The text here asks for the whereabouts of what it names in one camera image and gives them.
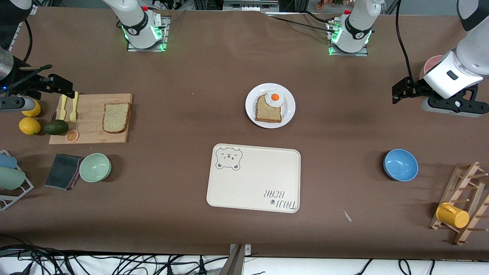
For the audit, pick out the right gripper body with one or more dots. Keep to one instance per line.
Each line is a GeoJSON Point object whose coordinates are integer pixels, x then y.
{"type": "Point", "coordinates": [23, 82]}

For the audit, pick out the brown bread slice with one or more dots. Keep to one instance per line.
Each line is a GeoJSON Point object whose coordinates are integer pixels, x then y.
{"type": "Point", "coordinates": [267, 112]}
{"type": "Point", "coordinates": [116, 118]}

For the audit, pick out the white round plate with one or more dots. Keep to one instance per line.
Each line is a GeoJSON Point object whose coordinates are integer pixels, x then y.
{"type": "Point", "coordinates": [289, 110]}

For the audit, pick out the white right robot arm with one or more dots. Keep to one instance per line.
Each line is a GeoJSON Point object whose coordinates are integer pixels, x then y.
{"type": "Point", "coordinates": [133, 23]}

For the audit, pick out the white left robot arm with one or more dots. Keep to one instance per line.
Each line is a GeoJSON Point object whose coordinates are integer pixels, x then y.
{"type": "Point", "coordinates": [357, 26]}

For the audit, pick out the pink bowl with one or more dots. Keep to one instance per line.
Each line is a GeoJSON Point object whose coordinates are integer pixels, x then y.
{"type": "Point", "coordinates": [429, 65]}

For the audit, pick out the pale yellow plastic knife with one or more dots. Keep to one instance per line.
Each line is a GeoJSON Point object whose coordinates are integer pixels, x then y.
{"type": "Point", "coordinates": [62, 110]}

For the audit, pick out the pale yellow plastic fork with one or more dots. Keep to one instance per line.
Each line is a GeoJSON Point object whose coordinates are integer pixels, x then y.
{"type": "Point", "coordinates": [73, 110]}

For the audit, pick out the yellow lemon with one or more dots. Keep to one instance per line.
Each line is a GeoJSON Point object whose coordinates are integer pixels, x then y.
{"type": "Point", "coordinates": [34, 112]}
{"type": "Point", "coordinates": [29, 126]}

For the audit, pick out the dark green avocado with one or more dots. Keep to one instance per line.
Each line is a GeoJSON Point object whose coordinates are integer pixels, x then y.
{"type": "Point", "coordinates": [56, 127]}

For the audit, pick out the orange slice toy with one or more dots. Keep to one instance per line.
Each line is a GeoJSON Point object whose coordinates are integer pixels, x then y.
{"type": "Point", "coordinates": [72, 136]}

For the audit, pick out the bamboo cutting board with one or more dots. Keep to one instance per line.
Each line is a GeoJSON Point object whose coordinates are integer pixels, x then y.
{"type": "Point", "coordinates": [89, 131]}

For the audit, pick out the blue bowl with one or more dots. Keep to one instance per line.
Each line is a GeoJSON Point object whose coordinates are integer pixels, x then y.
{"type": "Point", "coordinates": [401, 165]}

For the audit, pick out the blue cup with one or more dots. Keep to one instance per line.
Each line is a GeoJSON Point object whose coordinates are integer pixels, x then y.
{"type": "Point", "coordinates": [7, 161]}

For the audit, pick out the dark grey cloth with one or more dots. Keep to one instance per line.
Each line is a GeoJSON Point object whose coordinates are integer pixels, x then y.
{"type": "Point", "coordinates": [61, 172]}

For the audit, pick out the mint green bowl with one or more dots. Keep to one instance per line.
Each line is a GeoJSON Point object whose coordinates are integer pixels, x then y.
{"type": "Point", "coordinates": [95, 168]}

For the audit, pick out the pink cloth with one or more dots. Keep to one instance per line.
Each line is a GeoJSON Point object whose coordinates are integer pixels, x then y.
{"type": "Point", "coordinates": [76, 180]}

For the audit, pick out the sage green cup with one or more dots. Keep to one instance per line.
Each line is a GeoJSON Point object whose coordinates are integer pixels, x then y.
{"type": "Point", "coordinates": [10, 178]}

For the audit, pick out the wooden mug rack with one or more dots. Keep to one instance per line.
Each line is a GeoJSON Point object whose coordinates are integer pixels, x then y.
{"type": "Point", "coordinates": [464, 179]}

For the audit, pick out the orange red decoration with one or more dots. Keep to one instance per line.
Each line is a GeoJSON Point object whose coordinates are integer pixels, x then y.
{"type": "Point", "coordinates": [330, 4]}

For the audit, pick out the toy fried egg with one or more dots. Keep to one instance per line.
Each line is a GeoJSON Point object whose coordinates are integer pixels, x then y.
{"type": "Point", "coordinates": [275, 98]}

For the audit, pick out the yellow mug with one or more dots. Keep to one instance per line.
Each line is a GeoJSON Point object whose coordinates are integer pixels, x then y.
{"type": "Point", "coordinates": [452, 215]}

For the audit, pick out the brown bread slice under egg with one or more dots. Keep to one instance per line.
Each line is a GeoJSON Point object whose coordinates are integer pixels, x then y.
{"type": "Point", "coordinates": [267, 112]}

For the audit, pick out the small grey tape scrap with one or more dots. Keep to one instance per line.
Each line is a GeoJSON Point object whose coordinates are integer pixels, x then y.
{"type": "Point", "coordinates": [347, 216]}

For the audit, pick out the cream bear print tray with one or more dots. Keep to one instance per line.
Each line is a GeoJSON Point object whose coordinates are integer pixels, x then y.
{"type": "Point", "coordinates": [252, 179]}

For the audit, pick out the grey metal box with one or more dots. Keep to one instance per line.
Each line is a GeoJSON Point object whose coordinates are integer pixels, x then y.
{"type": "Point", "coordinates": [250, 4]}

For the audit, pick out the aluminium frame rail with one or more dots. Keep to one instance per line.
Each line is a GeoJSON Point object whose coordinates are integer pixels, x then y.
{"type": "Point", "coordinates": [23, 23]}

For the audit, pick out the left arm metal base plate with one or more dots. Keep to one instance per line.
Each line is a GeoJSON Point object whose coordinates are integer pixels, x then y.
{"type": "Point", "coordinates": [349, 54]}

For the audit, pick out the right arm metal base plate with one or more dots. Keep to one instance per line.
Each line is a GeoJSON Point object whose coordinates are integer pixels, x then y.
{"type": "Point", "coordinates": [149, 49]}

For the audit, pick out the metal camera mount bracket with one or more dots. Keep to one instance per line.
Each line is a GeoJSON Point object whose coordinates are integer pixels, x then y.
{"type": "Point", "coordinates": [237, 261]}

